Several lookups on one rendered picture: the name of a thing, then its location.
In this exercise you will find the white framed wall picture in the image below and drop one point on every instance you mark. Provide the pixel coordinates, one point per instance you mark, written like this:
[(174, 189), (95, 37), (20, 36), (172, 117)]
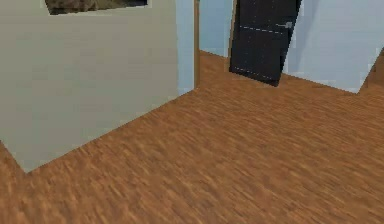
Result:
[(83, 5)]

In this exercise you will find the black room door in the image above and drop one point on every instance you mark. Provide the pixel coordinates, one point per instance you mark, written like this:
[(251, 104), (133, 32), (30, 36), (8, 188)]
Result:
[(261, 40)]

